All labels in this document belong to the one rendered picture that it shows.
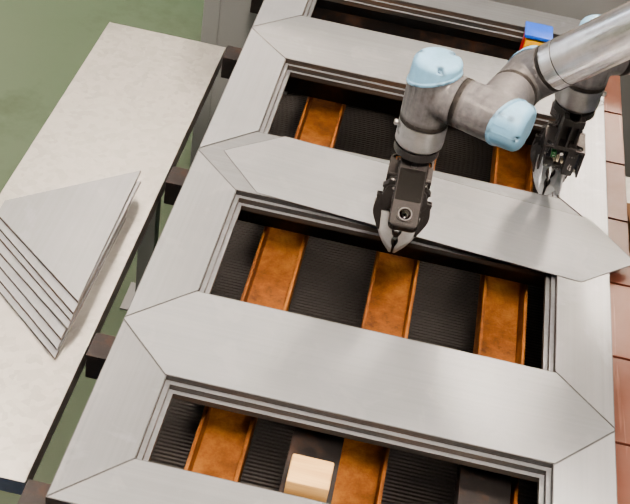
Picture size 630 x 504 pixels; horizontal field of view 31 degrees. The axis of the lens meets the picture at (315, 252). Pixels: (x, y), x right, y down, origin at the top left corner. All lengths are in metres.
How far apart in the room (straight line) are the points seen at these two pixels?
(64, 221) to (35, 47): 1.96
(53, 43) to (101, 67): 1.49
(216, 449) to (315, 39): 0.98
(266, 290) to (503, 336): 0.43
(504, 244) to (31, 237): 0.79
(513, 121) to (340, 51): 0.80
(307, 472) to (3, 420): 0.45
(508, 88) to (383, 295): 0.54
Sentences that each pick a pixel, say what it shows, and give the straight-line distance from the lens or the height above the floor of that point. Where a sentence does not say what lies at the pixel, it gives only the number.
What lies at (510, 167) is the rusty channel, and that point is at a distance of 2.46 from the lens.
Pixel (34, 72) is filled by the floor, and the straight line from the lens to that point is 3.77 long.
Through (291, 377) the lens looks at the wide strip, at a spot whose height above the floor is 0.85.
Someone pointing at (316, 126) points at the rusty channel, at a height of 0.68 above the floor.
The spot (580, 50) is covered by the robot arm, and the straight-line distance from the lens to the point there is 1.71.
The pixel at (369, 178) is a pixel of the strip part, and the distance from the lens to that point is 2.05.
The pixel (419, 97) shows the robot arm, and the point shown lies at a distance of 1.69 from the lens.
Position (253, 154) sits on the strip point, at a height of 0.85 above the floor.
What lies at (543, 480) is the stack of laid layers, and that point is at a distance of 1.68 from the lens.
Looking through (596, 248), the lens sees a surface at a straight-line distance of 2.05.
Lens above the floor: 2.08
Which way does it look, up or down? 41 degrees down
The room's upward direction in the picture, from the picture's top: 11 degrees clockwise
